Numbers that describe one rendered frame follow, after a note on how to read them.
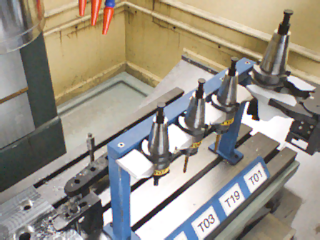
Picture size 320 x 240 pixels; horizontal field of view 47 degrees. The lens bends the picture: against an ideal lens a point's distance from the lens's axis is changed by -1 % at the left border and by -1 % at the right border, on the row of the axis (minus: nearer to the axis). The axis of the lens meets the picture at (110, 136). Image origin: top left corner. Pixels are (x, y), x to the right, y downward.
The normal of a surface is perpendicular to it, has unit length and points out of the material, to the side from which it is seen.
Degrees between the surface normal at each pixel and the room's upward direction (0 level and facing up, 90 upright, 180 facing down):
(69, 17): 90
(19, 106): 90
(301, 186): 24
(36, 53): 90
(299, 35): 90
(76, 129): 0
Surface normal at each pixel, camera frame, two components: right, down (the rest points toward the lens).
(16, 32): 0.67, 0.48
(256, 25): -0.75, 0.47
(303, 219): -0.34, -0.48
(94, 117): -0.04, -0.73
